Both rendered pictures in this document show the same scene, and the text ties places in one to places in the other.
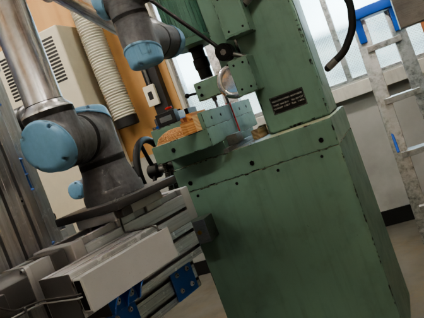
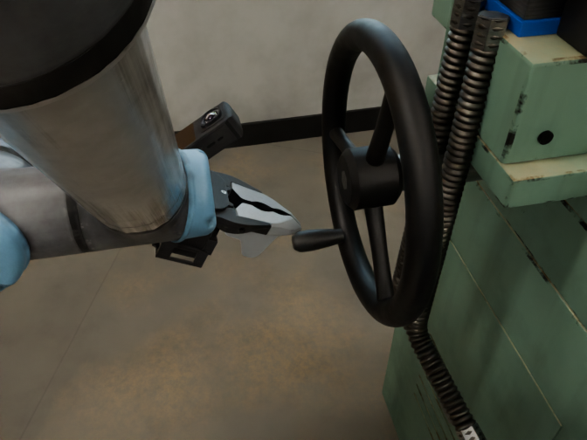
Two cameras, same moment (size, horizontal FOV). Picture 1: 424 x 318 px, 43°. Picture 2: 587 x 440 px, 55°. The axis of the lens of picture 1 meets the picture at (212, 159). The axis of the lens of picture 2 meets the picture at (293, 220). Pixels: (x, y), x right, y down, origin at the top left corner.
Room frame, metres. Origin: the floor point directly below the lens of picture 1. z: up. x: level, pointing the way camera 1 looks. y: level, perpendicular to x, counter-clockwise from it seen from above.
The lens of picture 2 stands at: (1.84, 0.52, 1.14)
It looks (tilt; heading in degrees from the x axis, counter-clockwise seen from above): 42 degrees down; 327
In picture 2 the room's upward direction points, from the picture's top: straight up
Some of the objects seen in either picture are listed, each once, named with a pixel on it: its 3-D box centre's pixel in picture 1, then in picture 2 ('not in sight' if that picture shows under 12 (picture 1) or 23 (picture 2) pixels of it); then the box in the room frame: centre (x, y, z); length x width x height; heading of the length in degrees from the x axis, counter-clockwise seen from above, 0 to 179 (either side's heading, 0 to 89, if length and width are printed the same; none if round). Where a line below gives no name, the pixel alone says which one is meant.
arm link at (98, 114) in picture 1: (89, 134); not in sight; (1.33, 0.26, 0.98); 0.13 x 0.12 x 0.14; 159
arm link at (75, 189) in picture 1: (84, 187); (6, 216); (2.25, 0.54, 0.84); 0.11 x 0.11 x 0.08; 68
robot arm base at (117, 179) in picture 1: (108, 178); not in sight; (1.34, 0.26, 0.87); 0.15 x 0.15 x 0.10
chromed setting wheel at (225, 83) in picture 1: (233, 81); not in sight; (1.88, -0.16, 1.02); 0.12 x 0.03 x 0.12; 69
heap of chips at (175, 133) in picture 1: (175, 134); not in sight; (1.83, 0.09, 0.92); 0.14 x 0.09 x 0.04; 69
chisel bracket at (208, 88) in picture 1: (216, 88); not in sight; (2.03, -0.11, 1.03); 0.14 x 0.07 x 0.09; 69
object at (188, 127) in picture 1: (211, 120); not in sight; (1.94, -0.05, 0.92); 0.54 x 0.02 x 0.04; 159
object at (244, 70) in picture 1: (245, 75); not in sight; (1.83, -0.20, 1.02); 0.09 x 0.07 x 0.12; 159
